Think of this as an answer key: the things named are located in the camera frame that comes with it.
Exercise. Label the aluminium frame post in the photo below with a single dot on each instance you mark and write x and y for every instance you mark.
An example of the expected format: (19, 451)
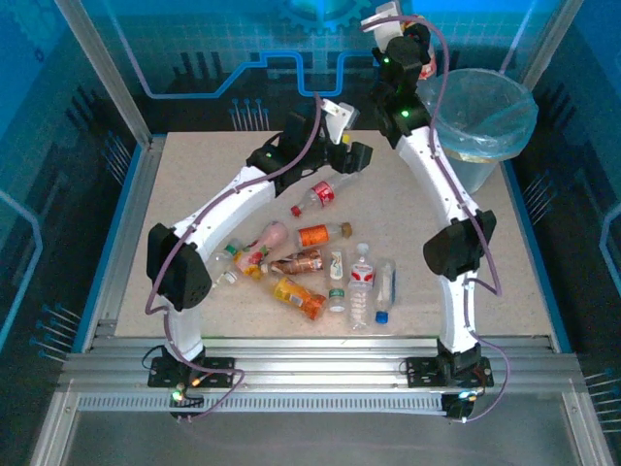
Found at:
(111, 73)
(548, 39)

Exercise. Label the clear bottle green yellow cap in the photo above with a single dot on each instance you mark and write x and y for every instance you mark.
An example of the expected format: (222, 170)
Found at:
(220, 259)

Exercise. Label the clear bottle orange label gold cap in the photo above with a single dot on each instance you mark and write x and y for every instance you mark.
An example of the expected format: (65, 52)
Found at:
(313, 236)

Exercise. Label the clear bottle red label red cap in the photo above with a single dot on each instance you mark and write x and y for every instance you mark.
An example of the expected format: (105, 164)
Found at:
(322, 193)

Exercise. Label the clear water bottle red white label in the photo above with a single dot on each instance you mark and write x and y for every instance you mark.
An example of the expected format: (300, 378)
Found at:
(361, 276)

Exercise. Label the grey mesh waste bin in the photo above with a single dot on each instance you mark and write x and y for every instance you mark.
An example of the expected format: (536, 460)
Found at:
(478, 177)

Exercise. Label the copper brown wrapped bottle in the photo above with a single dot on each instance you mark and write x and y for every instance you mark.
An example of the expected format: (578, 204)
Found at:
(298, 263)

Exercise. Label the aluminium frame rail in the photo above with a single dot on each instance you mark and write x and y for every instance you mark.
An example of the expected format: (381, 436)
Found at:
(315, 369)

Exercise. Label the clear bottle blue cap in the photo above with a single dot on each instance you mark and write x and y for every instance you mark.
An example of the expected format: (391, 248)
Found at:
(385, 286)

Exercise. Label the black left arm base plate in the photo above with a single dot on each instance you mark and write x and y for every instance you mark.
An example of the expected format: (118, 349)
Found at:
(218, 369)

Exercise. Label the orange yellow juice bottle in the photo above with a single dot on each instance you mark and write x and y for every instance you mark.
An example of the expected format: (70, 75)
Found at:
(296, 293)

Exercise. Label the pink bottle strawberry label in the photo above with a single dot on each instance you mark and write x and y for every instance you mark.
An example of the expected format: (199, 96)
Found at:
(274, 234)

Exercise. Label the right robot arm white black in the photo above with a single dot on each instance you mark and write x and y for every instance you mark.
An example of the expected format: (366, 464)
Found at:
(436, 179)

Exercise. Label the small clear bottle white cap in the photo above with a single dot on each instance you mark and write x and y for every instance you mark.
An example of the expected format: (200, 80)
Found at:
(228, 277)

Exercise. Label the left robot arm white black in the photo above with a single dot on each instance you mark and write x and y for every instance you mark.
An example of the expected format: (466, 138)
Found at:
(228, 204)

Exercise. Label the blue plastic bin liner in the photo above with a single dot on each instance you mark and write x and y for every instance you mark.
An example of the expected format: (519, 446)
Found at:
(485, 97)

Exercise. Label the clear bottle white label green cap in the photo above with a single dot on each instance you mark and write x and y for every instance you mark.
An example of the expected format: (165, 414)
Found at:
(336, 272)

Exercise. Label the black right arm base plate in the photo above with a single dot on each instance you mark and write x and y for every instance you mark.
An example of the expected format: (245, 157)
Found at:
(422, 371)

